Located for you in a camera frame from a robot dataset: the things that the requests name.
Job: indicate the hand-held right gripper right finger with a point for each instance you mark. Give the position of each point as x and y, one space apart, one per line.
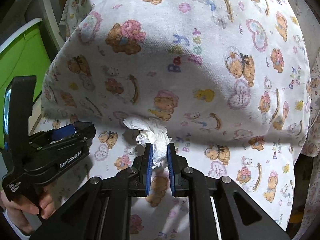
171 170

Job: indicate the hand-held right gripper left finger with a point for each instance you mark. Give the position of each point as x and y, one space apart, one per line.
149 170

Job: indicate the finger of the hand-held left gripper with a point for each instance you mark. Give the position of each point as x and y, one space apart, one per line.
85 131
63 133

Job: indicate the white tissue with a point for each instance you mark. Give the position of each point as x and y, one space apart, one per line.
153 137

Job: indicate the person's left hand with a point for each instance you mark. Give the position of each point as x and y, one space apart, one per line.
20 212

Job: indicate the green storage box white lid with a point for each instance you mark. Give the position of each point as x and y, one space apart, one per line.
25 55

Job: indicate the bear printed white sheet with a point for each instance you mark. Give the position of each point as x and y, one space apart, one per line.
200 80

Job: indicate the pink printed cloth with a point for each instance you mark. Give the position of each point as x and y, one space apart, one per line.
313 130

